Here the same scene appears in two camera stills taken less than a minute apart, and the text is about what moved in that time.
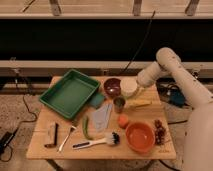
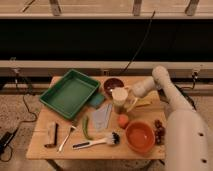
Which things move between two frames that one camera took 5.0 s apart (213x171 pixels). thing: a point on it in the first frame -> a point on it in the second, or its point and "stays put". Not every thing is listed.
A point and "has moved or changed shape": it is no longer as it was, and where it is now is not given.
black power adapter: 5,139 stays put
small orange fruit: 123,121 stays put
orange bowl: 139,137 stays put
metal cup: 119,102 has moved or changed shape
